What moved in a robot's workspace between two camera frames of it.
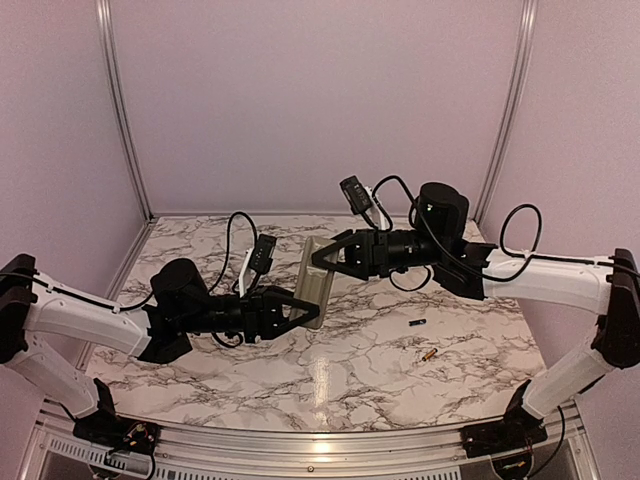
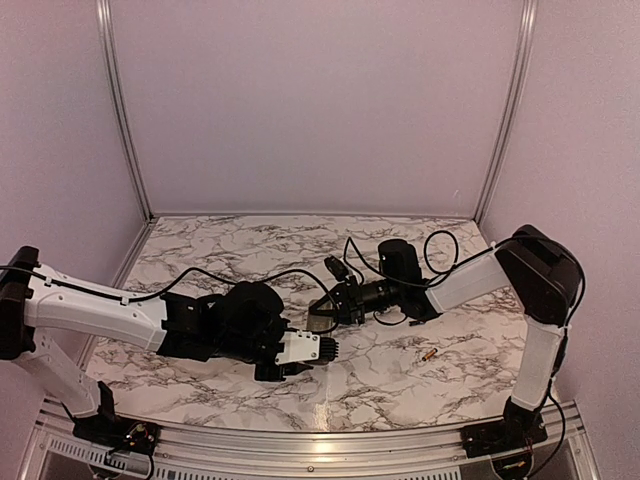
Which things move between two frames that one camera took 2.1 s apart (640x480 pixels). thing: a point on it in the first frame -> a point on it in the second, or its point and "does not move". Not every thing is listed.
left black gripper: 262,313 -> 293,368
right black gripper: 367,253 -> 351,299
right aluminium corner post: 525,40 does not move
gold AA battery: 429,354 does not move
